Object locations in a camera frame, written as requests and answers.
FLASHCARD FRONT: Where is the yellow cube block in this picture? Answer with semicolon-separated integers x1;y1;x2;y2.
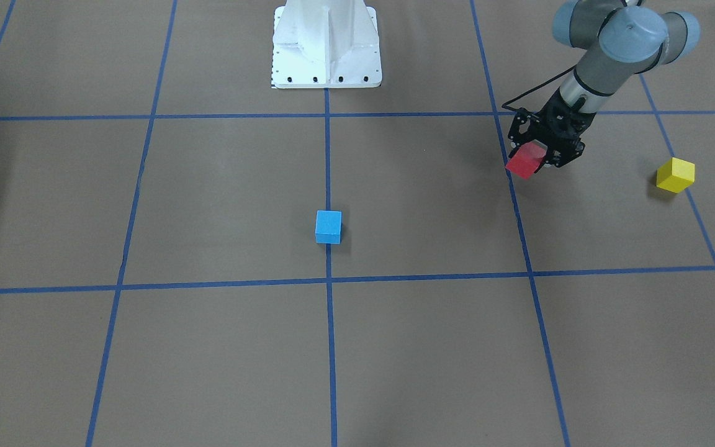
655;156;697;194

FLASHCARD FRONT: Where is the white pedestal base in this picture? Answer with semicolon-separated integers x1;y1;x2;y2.
271;1;383;89

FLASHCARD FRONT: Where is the red cube block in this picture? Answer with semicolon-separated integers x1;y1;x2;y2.
505;141;547;180

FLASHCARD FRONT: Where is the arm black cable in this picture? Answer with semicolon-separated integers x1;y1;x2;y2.
501;65;578;114

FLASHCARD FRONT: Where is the blue cube block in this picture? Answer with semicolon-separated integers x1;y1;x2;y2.
315;210;343;245

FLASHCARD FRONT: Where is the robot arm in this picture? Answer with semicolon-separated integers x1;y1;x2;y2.
508;1;701;169

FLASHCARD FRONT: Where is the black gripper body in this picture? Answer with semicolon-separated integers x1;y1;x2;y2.
508;89;598;169

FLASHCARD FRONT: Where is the brown paper table cover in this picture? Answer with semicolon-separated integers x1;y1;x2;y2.
0;1;715;446

